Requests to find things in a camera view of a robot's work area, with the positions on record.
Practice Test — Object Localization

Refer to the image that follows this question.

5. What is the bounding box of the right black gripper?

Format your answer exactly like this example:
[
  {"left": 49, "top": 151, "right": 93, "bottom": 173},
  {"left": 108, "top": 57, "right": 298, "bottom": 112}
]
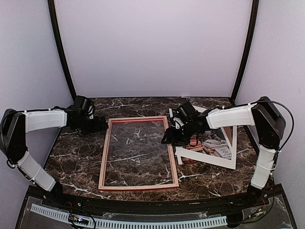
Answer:
[{"left": 161, "top": 121, "right": 196, "bottom": 146}]

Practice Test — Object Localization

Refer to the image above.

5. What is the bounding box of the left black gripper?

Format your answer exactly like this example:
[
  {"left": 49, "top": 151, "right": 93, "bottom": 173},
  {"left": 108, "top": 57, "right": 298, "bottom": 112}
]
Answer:
[{"left": 74, "top": 115, "right": 109, "bottom": 136}]

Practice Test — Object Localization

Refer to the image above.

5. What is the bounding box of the white photo mat board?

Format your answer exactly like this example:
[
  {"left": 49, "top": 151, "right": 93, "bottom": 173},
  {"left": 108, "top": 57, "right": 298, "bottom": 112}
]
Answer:
[{"left": 169, "top": 106, "right": 237, "bottom": 169}]

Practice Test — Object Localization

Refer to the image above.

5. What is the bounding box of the clear acrylic sheet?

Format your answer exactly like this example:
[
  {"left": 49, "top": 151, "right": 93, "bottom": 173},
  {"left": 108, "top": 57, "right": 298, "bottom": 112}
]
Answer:
[{"left": 104, "top": 118, "right": 173, "bottom": 187}]

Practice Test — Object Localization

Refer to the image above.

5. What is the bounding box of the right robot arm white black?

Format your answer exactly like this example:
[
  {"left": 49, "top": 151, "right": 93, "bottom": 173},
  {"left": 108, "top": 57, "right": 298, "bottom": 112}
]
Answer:
[{"left": 161, "top": 96, "right": 286, "bottom": 207}]

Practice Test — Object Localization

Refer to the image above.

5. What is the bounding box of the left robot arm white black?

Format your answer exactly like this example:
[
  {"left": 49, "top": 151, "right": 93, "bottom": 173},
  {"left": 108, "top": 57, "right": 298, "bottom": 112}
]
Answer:
[{"left": 0, "top": 107, "right": 108, "bottom": 208}]

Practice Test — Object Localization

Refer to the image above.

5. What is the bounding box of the cat on books photo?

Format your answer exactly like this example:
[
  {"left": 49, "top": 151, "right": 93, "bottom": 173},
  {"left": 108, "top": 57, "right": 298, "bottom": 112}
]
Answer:
[{"left": 183, "top": 128, "right": 232, "bottom": 160}]

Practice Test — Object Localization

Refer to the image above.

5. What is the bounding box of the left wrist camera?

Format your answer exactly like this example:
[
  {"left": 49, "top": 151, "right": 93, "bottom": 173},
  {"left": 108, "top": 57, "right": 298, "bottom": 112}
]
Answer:
[{"left": 70, "top": 95, "right": 95, "bottom": 117}]

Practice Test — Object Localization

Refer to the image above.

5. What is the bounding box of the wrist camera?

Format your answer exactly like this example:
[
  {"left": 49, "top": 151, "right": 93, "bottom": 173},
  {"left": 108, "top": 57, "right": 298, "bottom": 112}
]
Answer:
[
  {"left": 70, "top": 95, "right": 95, "bottom": 117},
  {"left": 173, "top": 102, "right": 200, "bottom": 124}
]

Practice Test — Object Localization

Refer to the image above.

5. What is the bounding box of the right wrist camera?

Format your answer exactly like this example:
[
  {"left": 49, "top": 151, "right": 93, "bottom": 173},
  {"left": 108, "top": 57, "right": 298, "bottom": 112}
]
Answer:
[{"left": 173, "top": 102, "right": 200, "bottom": 124}]

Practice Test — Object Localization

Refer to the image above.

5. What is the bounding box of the brown frame backing board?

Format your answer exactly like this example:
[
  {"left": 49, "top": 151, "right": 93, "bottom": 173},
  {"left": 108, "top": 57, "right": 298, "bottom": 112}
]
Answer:
[{"left": 222, "top": 127, "right": 233, "bottom": 146}]

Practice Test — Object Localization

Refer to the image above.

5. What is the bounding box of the left black corner post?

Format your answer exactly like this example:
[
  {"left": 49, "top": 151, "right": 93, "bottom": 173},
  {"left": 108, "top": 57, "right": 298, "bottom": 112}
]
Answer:
[{"left": 47, "top": 0, "right": 77, "bottom": 100}]

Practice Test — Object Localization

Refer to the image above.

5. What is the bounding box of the black corner post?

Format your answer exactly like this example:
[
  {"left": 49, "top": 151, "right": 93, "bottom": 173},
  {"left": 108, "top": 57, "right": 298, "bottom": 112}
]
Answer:
[
  {"left": 47, "top": 0, "right": 77, "bottom": 100},
  {"left": 231, "top": 0, "right": 259, "bottom": 102}
]

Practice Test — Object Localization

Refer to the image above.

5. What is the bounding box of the black front rail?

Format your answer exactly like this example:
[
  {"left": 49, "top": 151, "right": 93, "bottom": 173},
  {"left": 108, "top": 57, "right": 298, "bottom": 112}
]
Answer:
[{"left": 28, "top": 186, "right": 282, "bottom": 217}]

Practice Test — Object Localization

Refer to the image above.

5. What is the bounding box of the white slotted cable duct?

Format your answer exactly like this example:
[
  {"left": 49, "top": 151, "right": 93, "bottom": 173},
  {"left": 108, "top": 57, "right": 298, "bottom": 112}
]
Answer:
[{"left": 30, "top": 204, "right": 227, "bottom": 229}]

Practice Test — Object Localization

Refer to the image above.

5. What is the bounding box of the right black corner post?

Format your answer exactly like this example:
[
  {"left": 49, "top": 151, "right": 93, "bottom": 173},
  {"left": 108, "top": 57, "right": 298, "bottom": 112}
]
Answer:
[{"left": 231, "top": 0, "right": 259, "bottom": 102}]

